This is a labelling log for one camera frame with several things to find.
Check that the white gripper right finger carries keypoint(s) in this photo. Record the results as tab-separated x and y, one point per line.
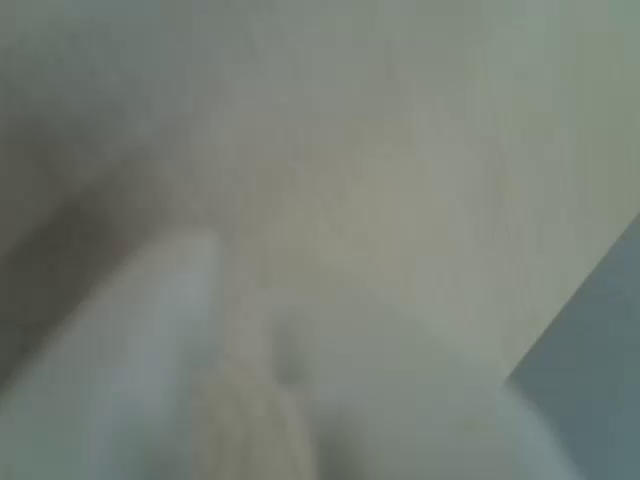
425	425

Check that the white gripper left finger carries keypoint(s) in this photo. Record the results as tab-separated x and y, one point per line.
125	360

